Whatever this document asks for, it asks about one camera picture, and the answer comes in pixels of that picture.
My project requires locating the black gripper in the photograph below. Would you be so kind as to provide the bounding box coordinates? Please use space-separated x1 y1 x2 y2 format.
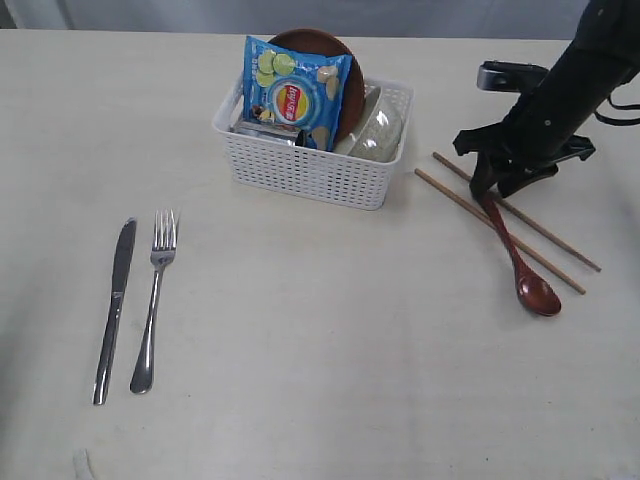
453 64 595 199

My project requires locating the brown wooden chopstick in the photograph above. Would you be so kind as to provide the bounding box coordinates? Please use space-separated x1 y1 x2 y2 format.
414 168 586 295
432 152 602 272

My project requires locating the dark red wooden spoon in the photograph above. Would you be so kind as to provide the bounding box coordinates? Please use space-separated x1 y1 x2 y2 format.
479 193 562 317

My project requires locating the white ceramic bowl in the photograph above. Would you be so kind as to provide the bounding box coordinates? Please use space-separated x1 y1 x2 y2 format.
333 86 403 163

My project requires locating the blue Lay's chips bag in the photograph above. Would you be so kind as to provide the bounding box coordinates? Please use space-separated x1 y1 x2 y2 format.
243 36 352 151

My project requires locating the brown wooden plate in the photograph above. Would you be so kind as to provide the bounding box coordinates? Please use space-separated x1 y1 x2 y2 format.
269 28 365 142

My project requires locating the silver metal fork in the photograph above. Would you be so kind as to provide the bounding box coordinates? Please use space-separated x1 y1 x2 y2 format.
129 209 178 395

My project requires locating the silver metal knife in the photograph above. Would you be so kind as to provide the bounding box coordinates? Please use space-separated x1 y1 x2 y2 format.
92 218 137 405

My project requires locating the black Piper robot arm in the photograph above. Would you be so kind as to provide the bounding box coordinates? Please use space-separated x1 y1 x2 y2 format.
453 1 639 199

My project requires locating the white perforated plastic basket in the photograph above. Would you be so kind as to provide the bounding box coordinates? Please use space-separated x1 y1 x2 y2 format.
212 76 414 210

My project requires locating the silver metal moka pot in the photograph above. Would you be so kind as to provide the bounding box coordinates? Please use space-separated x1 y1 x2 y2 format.
231 120 306 147

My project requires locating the black camera cable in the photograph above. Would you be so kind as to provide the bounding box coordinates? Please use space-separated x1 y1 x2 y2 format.
592 89 640 126

